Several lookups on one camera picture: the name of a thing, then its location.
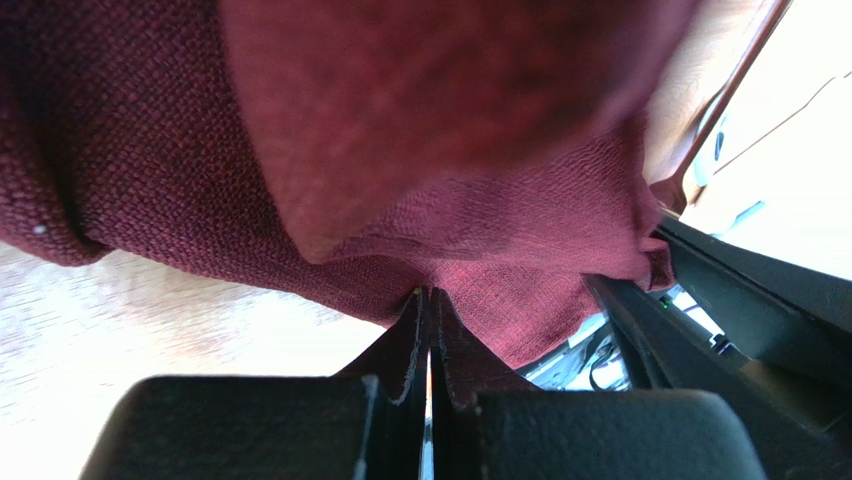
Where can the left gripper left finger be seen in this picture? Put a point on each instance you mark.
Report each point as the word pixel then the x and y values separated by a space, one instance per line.
pixel 364 422

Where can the dark red cloth napkin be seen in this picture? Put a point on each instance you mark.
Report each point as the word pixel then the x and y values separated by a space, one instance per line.
pixel 346 151

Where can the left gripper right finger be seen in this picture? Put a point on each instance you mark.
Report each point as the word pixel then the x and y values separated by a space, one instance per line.
pixel 491 423

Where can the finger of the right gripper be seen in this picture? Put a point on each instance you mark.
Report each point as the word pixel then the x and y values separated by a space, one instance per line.
pixel 766 305
pixel 787 447

